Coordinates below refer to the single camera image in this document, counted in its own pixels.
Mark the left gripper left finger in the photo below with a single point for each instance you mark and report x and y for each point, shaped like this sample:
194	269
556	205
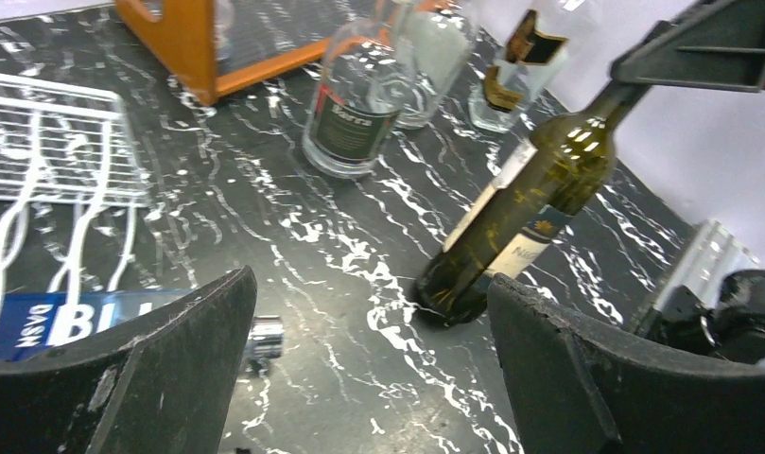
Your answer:
159	383

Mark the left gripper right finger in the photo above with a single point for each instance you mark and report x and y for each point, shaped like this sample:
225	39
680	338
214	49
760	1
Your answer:
577	385

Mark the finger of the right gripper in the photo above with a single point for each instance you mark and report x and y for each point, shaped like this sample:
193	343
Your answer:
713	45

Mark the blue square bottle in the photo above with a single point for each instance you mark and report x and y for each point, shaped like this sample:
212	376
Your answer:
31	323

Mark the dark wine bottle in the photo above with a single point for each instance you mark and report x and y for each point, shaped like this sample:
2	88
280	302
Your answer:
544	184

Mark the grey bottle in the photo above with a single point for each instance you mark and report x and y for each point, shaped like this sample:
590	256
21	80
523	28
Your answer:
547	37

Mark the clear round white-capped bottle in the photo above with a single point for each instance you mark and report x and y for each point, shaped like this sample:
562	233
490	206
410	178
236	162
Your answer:
367	76

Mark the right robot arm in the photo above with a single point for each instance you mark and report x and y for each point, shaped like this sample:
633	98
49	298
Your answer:
711	301

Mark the orange wooden shelf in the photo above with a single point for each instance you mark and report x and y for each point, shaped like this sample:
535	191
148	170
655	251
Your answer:
216	48

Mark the white wire wine rack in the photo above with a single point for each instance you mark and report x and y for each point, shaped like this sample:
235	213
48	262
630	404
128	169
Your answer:
66	144

